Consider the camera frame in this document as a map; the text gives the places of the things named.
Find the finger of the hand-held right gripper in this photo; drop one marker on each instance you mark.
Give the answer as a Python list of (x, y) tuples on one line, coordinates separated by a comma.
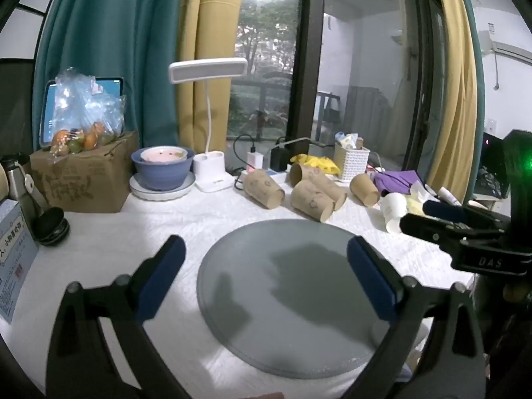
[(419, 223), (447, 212)]

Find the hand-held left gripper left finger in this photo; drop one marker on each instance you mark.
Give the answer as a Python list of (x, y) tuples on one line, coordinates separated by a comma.
[(162, 278)]

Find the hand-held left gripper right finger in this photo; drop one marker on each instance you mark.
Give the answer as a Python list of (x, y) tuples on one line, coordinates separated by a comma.
[(372, 278)]

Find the white paper cup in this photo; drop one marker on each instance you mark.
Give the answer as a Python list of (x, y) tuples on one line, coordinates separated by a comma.
[(392, 210)]

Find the brown paper cup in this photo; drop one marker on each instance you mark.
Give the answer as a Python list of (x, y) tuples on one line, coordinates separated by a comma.
[(365, 189), (262, 190), (322, 178), (309, 201)]

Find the white tube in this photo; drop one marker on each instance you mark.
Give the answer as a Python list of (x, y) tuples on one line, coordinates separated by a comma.
[(448, 195)]

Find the pale yellow paper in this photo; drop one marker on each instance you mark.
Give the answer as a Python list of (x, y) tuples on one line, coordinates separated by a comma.
[(413, 203)]

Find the dark monitor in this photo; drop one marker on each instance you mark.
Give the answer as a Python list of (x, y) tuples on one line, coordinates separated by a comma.
[(492, 166)]

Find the purple cloth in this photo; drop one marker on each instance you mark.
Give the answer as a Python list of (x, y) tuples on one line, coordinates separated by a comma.
[(395, 179)]

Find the white tablecloth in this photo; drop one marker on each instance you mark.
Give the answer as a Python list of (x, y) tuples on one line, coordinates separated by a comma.
[(124, 241)]

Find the round grey plate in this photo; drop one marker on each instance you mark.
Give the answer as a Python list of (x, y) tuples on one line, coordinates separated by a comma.
[(291, 299)]

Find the white plate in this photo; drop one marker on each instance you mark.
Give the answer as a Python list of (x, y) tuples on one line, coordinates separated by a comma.
[(139, 189)]

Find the white woven basket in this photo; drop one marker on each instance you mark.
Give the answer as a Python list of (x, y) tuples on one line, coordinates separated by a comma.
[(351, 161)]

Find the blue bowl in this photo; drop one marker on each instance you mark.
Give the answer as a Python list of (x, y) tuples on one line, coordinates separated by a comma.
[(160, 174)]

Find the yellow curtain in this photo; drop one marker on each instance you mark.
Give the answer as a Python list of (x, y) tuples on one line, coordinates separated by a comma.
[(457, 104), (208, 25)]

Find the packets in basket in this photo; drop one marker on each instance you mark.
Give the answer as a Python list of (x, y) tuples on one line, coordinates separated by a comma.
[(347, 139)]

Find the yellow cloth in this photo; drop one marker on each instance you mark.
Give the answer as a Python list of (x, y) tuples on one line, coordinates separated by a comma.
[(318, 164)]

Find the black lid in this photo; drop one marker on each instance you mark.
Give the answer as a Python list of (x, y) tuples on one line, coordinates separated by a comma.
[(50, 225)]

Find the pink bowl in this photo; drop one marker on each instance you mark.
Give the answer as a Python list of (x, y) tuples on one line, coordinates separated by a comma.
[(163, 154)]

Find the cardboard box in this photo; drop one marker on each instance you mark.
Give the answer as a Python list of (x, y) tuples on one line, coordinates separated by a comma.
[(83, 183)]

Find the white power strip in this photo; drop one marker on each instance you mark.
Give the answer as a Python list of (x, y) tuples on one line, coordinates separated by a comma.
[(240, 181)]

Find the white air conditioner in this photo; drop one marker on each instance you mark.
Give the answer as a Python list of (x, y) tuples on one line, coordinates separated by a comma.
[(513, 51)]

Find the white charger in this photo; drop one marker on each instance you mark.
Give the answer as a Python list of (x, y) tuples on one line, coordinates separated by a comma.
[(254, 161)]

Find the light blue printed box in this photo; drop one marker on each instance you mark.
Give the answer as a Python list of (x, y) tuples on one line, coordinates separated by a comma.
[(11, 266)]

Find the black power adapter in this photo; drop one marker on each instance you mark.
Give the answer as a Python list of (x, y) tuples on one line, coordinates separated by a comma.
[(279, 158)]

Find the steel thermos flask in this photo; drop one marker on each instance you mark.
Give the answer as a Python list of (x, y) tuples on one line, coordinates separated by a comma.
[(14, 181)]

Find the plastic bag of fruit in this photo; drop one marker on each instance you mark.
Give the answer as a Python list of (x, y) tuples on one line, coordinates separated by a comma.
[(85, 108)]

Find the teal curtain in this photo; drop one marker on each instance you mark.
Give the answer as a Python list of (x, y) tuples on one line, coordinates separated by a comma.
[(112, 29), (469, 12)]

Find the white desk lamp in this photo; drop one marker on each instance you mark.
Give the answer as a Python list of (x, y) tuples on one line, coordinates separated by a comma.
[(208, 70)]

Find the dark window frame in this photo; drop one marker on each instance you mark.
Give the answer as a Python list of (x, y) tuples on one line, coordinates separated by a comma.
[(305, 50)]

